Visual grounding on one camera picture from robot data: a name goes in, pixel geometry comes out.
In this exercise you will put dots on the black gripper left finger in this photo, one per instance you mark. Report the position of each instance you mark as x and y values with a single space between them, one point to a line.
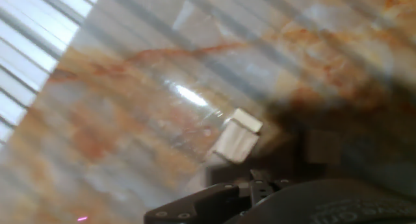
211 204

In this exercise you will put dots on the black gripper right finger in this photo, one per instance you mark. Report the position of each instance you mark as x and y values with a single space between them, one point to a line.
282 181

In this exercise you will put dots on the orange marble pattern sheet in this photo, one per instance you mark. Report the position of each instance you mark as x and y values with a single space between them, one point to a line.
130 120

